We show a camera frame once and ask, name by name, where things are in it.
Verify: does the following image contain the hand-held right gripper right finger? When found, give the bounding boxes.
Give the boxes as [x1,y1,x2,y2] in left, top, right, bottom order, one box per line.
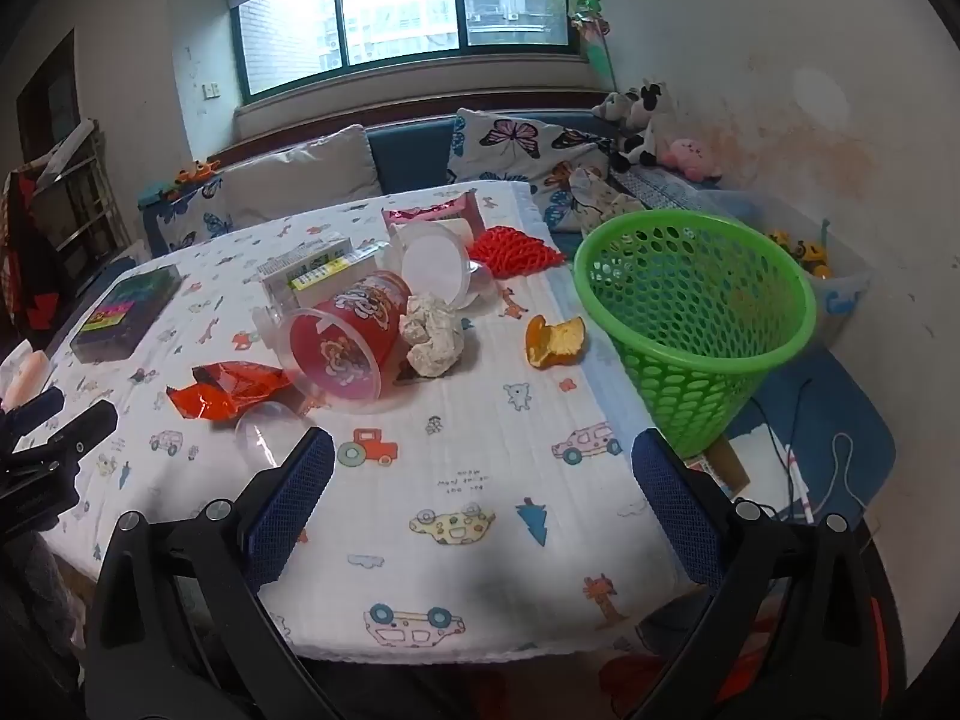
[630,427,886,720]

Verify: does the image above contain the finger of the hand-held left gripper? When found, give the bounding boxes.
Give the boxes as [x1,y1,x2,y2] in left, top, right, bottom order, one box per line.
[15,399,119,473]
[0,388,65,440]

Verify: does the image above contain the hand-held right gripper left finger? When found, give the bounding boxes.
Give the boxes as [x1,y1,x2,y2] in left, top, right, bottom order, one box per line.
[82,426,353,720]

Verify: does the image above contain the clear plastic dome lid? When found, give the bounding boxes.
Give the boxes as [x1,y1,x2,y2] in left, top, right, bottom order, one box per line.
[235,401,316,470]

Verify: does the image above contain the green plastic mesh basket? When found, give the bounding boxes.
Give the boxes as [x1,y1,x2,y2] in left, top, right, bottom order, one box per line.
[574,210,818,458]

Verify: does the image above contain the red snack wrapper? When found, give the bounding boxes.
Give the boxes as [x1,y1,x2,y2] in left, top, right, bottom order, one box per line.
[166,361,295,425]

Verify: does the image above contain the red printed clear cup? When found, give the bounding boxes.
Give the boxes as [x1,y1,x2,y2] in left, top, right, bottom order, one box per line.
[255,270,413,413]

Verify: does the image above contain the orange fruit peel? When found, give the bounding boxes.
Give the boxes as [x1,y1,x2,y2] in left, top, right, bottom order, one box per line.
[525,315,587,370]

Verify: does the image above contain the white paper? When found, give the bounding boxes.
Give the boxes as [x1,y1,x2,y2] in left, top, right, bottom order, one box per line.
[399,294,466,378]

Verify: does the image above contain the clear bottle yellow label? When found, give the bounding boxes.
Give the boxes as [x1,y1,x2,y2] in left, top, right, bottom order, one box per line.
[256,236,391,305]

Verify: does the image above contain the clear round container white lid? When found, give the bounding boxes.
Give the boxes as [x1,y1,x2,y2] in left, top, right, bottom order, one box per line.
[390,221,496,308]

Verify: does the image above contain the orange-red yarn ball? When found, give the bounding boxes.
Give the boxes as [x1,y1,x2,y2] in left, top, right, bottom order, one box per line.
[466,226,567,278]

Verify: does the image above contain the pink snack packet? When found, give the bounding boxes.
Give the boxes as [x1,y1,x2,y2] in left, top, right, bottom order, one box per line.
[382,191,485,230]

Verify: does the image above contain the person's left forearm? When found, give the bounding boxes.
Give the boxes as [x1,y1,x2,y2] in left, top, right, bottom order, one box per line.
[0,532,80,691]

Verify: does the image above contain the cardboard piece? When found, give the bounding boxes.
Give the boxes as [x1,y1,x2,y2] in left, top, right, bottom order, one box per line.
[690,435,751,496]

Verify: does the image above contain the dark box of coloured markers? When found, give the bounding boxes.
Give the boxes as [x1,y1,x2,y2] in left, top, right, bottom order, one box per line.
[70,270,183,365]

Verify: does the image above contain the red and black cloth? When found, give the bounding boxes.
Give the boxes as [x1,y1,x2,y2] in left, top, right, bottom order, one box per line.
[0,165,65,331]

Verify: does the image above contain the printed white tablecloth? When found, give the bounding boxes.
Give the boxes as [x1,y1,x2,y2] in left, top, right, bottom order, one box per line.
[0,180,743,657]

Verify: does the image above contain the blue floor mat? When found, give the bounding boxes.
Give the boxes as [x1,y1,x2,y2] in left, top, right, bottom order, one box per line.
[720,345,897,526]

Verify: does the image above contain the metal rack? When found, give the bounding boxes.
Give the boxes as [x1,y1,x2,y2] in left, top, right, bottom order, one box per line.
[30,120,125,263]

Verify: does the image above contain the small butterfly print pillow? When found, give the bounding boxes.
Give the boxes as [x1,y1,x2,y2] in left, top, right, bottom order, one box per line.
[154,172,233,256]

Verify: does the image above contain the clear plastic storage bin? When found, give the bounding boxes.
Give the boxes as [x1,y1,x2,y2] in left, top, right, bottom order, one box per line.
[697,187,875,346]

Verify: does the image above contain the yellow toy vehicles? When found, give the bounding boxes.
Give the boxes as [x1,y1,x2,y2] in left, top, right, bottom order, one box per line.
[769,229,833,278]

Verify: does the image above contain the black and white patterned cushion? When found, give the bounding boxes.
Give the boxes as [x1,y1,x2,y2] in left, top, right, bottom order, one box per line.
[622,165,732,215]

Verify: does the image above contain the beige printed cloth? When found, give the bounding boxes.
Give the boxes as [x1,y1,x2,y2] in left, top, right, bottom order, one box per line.
[570,169,646,230]

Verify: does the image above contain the beige pillow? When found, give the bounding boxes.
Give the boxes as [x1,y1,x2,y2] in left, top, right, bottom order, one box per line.
[217,124,383,230]

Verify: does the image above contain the pink plush toy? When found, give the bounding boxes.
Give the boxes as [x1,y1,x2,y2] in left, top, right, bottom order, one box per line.
[660,136,725,182]

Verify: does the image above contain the blue sofa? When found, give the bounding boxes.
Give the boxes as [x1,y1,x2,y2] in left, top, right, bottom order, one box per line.
[139,112,623,263]

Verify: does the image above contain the large butterfly print pillow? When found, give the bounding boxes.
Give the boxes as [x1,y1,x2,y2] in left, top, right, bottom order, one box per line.
[448,109,623,233]

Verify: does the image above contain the black and white cow plush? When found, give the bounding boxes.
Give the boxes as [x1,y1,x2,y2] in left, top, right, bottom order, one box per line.
[611,79,676,170]

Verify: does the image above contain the grey and white plush toy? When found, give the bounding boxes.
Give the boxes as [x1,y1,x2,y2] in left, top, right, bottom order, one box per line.
[592,90,638,122]

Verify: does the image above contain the colourful pinwheel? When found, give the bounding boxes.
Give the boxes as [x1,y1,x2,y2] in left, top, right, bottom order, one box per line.
[566,0,620,91]

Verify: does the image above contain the green framed window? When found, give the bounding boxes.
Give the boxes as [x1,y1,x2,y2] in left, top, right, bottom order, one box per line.
[232,0,578,98]

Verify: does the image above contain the white cable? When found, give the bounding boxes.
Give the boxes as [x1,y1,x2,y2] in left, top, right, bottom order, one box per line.
[814,431,860,511]

